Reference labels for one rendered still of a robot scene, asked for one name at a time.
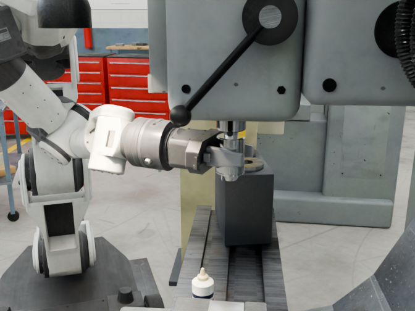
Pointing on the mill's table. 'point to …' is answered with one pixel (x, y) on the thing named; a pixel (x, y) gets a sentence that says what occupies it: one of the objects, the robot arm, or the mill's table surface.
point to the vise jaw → (191, 304)
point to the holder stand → (246, 204)
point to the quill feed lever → (268, 18)
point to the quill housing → (176, 32)
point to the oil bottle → (202, 286)
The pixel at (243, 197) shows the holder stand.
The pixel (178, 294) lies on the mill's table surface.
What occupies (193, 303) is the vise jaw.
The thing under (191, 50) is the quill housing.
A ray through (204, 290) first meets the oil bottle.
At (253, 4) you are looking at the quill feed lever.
